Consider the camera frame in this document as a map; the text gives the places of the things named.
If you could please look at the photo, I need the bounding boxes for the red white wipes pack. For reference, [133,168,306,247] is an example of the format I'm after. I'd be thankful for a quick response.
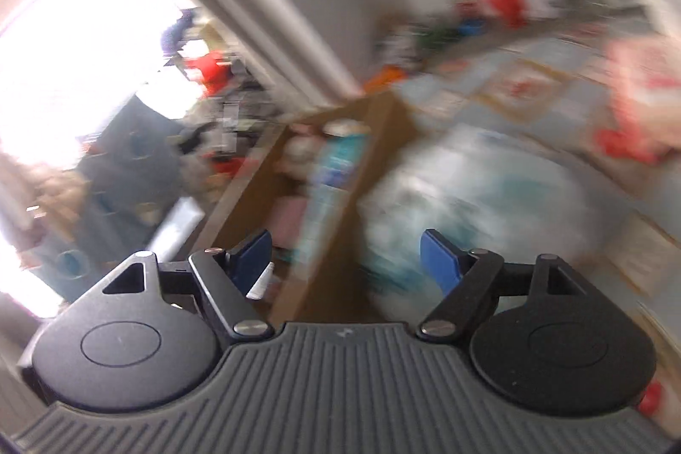
[605,37,681,126]

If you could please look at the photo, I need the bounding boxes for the brown wooden shelf unit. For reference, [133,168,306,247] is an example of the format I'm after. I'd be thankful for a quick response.
[194,89,422,323]

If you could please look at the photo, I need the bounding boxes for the large translucent plastic bag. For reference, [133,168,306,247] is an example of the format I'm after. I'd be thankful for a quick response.
[355,123,635,323]

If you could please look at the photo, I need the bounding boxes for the red plastic bag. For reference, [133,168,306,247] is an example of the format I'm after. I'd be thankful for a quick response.
[475,0,529,28]

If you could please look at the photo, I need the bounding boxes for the white teal wet wipes pack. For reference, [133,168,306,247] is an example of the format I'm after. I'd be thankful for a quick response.
[295,134,369,264]

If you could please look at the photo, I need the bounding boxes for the dark cloth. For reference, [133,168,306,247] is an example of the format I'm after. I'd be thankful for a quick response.
[68,97,183,296]

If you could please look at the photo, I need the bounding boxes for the patterned tablecloth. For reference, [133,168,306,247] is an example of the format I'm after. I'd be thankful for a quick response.
[372,7,681,327]

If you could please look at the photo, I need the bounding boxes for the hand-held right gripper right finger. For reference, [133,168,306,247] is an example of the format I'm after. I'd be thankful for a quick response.
[417,228,587,342]

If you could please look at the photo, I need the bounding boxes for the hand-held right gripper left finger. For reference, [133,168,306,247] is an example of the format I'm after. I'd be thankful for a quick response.
[101,228,274,341]

